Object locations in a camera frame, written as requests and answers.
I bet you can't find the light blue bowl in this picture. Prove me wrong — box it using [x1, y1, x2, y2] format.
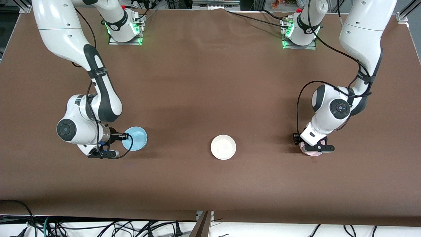
[122, 126, 148, 151]

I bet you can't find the pink bowl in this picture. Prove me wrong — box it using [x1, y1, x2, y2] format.
[299, 140, 326, 156]

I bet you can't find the white bowl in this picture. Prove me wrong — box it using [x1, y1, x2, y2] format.
[210, 135, 237, 160]

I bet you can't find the brown table cover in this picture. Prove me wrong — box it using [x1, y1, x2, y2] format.
[0, 6, 421, 227]

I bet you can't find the grey box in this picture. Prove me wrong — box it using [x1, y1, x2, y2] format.
[192, 0, 240, 10]

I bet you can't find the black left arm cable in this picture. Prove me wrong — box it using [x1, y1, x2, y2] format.
[296, 0, 372, 135]

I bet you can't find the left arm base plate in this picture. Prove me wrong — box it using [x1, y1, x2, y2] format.
[282, 18, 317, 50]

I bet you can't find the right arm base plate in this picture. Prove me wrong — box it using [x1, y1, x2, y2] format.
[109, 13, 145, 45]

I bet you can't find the thick black floor cable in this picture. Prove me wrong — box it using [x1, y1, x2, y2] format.
[0, 199, 36, 237]

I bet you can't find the aluminium profile post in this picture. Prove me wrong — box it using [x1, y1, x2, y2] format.
[189, 211, 214, 237]

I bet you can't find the black table cable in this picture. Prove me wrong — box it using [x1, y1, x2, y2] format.
[225, 10, 290, 28]
[261, 9, 287, 20]

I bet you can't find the aluminium frame profile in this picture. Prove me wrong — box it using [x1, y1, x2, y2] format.
[18, 0, 33, 14]

